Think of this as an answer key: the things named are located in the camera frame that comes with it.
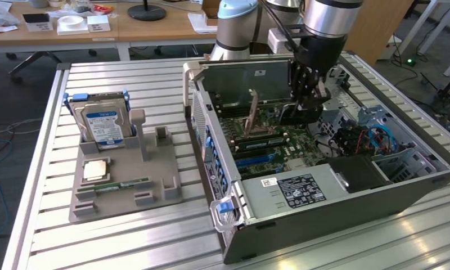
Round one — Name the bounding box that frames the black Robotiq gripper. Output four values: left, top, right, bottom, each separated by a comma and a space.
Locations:
291, 35, 347, 110

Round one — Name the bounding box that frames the Nvidia graphics card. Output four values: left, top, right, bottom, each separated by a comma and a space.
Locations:
243, 89, 323, 139

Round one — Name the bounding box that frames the metal disk bay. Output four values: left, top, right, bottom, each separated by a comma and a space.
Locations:
307, 66, 364, 133
371, 146, 439, 184

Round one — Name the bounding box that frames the wooden cabinet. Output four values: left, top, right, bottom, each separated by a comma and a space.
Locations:
311, 0, 415, 66

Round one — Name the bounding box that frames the white electrical box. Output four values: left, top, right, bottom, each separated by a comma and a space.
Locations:
384, 34, 404, 62

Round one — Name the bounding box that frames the CPU socket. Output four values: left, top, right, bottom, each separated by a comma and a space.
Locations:
236, 114, 275, 137

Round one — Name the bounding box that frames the green motherboard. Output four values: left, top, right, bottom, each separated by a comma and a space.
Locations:
210, 94, 329, 181

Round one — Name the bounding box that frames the green RAM stick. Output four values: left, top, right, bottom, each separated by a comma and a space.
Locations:
92, 177, 152, 192
235, 137, 288, 150

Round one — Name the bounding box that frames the white paper stack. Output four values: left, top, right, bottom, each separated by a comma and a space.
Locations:
187, 12, 219, 34

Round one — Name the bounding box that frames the brown cardboard box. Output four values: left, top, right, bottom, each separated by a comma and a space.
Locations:
202, 0, 222, 20

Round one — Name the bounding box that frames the silver chipset heatsink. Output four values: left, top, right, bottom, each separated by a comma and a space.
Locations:
287, 158, 309, 170

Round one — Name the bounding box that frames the blue PCIe expansion slot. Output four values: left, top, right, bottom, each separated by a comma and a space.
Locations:
235, 151, 277, 167

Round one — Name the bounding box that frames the wooden office desk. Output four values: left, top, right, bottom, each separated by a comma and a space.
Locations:
0, 0, 120, 54
118, 0, 325, 61

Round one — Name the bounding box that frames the black round lamp base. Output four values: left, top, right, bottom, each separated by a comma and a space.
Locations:
127, 0, 168, 21

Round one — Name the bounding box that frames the grey power supply unit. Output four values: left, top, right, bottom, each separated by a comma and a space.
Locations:
242, 164, 351, 221

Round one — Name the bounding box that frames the grey plastic parts rack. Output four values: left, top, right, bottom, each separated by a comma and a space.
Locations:
68, 109, 184, 224

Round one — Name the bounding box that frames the blue case latch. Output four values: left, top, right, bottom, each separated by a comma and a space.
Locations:
216, 201, 231, 218

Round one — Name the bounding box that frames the open grey PC case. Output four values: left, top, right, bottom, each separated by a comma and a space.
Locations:
183, 55, 450, 265

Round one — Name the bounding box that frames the small white box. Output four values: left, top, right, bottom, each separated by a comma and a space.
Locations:
87, 15, 112, 33

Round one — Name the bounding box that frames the red small item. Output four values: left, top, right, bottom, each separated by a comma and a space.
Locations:
92, 3, 114, 15

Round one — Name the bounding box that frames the hard disk in blue carrier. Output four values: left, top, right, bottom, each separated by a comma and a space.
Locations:
63, 89, 132, 150

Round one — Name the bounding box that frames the flat white box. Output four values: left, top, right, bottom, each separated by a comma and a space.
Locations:
56, 21, 91, 37

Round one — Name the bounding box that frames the silver CPU chip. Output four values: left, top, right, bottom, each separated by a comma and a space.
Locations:
82, 160, 111, 181

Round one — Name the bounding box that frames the black office chair base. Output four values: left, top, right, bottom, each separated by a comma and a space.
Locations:
6, 49, 99, 83

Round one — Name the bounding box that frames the black and white box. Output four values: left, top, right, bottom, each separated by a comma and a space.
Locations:
22, 13, 55, 33

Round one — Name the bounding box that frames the clear plastic bag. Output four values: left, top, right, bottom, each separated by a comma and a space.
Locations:
0, 1, 23, 26

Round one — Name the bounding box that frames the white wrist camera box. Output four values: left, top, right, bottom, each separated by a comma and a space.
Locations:
268, 28, 291, 53

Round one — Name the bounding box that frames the black camera cable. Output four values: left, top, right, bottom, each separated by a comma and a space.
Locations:
260, 0, 304, 54

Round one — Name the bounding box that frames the red disk wire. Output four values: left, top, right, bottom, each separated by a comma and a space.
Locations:
360, 129, 384, 154

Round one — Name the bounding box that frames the white table frame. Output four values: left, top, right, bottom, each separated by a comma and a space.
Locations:
396, 0, 450, 77

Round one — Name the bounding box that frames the blue disk wire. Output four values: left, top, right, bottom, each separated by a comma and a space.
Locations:
368, 123, 400, 156

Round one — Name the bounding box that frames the grey floor cable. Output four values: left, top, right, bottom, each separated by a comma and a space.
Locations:
0, 118, 43, 136

